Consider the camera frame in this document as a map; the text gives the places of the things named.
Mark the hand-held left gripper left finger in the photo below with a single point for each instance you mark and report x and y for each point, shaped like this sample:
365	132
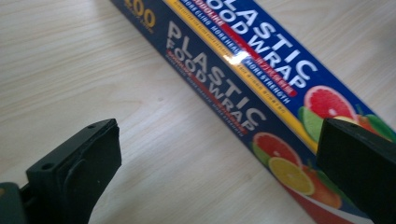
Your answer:
74	174

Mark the blue food wrap box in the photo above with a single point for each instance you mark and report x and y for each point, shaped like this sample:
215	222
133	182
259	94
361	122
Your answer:
255	77

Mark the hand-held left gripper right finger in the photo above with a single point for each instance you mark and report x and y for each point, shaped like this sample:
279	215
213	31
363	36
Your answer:
358	158

